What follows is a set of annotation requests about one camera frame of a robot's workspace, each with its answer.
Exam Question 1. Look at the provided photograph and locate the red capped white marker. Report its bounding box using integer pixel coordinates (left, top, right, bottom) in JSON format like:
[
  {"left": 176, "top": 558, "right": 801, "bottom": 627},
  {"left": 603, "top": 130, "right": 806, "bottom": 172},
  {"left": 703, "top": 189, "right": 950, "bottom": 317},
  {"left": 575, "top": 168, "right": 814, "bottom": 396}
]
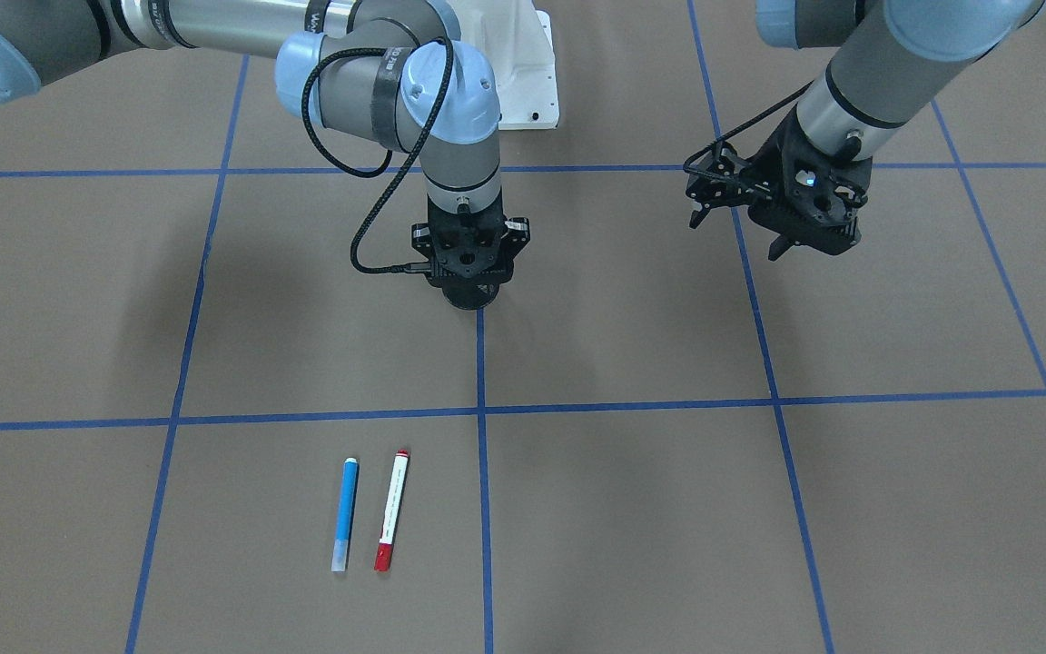
[{"left": 373, "top": 450, "right": 410, "bottom": 574}]

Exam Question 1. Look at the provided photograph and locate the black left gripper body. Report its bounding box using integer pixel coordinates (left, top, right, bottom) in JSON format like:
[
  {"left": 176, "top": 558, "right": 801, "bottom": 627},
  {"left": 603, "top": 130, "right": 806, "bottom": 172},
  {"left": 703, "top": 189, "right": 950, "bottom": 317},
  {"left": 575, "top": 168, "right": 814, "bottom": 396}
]
[{"left": 685, "top": 111, "right": 873, "bottom": 255}]

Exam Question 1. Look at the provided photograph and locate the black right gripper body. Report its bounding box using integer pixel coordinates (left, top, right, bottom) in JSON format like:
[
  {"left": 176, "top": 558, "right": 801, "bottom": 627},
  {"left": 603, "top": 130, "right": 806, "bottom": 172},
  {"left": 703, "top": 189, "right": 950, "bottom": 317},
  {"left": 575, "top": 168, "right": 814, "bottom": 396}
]
[{"left": 410, "top": 198, "right": 531, "bottom": 289}]

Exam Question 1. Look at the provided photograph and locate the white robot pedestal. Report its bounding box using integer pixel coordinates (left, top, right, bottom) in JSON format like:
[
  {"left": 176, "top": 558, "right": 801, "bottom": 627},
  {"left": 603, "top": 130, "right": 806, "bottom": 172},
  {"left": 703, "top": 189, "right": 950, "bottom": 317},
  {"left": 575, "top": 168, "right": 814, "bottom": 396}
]
[{"left": 450, "top": 1, "right": 560, "bottom": 130}]

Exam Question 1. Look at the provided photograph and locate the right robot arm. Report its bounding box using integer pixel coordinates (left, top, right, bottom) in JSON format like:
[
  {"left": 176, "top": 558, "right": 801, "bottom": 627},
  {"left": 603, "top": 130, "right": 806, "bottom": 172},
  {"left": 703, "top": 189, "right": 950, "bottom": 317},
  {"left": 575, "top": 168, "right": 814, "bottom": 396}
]
[{"left": 0, "top": 1, "right": 531, "bottom": 310}]

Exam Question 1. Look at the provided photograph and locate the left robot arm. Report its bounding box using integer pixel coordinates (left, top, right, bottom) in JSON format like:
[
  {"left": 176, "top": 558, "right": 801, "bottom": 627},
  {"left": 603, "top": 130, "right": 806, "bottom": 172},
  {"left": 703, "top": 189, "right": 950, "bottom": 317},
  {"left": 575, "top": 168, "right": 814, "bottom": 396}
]
[{"left": 682, "top": 1, "right": 1043, "bottom": 260}]

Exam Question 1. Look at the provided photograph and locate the blue marker pen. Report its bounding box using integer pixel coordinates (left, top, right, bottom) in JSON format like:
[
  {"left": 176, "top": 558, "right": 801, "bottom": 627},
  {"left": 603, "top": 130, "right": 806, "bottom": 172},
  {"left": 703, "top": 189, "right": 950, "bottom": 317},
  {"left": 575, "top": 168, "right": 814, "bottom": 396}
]
[{"left": 331, "top": 457, "right": 360, "bottom": 574}]

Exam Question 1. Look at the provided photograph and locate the black mesh pen cup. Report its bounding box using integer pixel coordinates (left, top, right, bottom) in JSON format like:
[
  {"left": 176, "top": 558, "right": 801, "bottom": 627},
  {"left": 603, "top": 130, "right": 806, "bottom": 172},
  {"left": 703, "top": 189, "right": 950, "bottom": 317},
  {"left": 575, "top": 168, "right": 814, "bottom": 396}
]
[{"left": 441, "top": 284, "right": 499, "bottom": 311}]

